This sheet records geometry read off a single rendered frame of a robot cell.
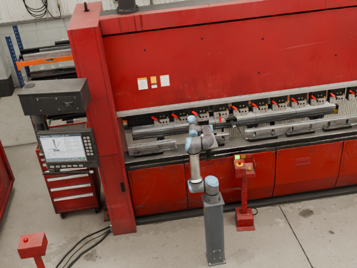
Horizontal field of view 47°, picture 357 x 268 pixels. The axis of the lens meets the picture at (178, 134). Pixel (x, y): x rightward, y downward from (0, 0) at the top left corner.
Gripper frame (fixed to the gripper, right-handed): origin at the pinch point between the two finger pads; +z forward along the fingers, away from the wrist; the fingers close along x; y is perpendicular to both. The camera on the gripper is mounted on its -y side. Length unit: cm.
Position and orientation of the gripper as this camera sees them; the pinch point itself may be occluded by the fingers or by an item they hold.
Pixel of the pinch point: (198, 136)
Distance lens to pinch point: 412.3
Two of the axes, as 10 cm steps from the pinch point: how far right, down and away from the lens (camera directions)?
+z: 2.9, 5.1, 8.1
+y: 7.3, 4.3, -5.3
